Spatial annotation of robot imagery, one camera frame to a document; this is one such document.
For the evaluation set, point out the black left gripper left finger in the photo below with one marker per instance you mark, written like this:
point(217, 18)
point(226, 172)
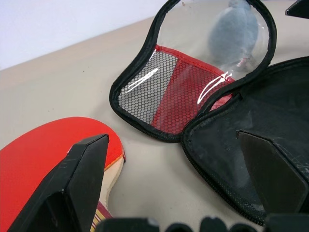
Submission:
point(79, 174)

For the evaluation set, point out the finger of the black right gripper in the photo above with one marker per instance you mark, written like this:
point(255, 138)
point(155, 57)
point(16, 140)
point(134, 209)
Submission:
point(300, 8)

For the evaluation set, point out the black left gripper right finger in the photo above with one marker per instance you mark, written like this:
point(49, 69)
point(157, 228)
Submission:
point(272, 176)

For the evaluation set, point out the red table tennis paddle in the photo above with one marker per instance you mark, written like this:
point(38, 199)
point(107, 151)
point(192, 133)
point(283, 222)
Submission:
point(36, 149)

